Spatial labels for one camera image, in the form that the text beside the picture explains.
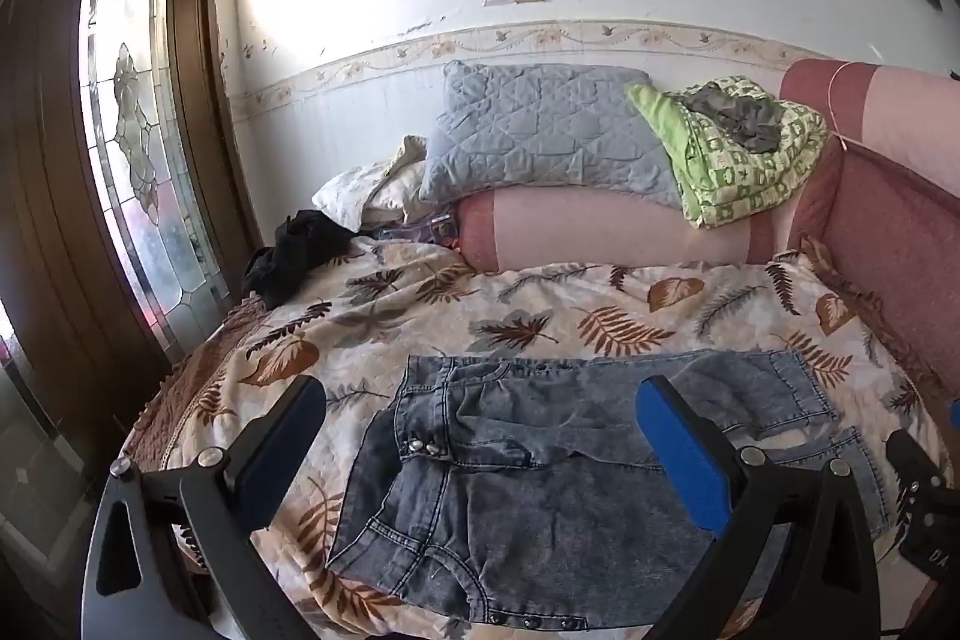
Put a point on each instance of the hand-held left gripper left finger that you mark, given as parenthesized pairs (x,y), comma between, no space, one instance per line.
(289,434)

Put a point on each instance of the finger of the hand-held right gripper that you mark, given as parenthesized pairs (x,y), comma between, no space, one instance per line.
(916,482)
(955,416)

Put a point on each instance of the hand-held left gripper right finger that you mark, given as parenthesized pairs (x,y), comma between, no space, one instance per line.
(686,452)

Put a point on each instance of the grey-blue denim pants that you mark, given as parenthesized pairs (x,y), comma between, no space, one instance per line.
(525,482)

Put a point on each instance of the black crumpled cloth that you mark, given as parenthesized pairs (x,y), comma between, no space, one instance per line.
(300,254)

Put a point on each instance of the pink sofa backrest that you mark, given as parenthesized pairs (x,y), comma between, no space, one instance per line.
(892,212)

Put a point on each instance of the leaf-print bedspread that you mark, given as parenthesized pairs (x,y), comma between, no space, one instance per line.
(525,310)

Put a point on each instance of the pink bolster cushion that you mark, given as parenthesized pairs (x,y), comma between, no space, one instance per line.
(592,231)

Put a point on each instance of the purple plastic packet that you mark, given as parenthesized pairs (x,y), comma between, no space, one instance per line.
(420,229)

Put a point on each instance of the cream crumpled cloth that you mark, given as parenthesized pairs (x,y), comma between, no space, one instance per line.
(360,190)

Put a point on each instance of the green patterned blanket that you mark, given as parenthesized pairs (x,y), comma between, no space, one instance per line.
(739,179)

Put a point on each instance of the crumpled grey cloth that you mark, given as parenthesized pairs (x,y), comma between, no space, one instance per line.
(739,119)

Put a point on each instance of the wooden stained-glass door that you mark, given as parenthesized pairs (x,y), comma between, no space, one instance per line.
(52,175)

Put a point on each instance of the grey quilted pillow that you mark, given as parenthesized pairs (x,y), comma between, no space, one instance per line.
(540,134)

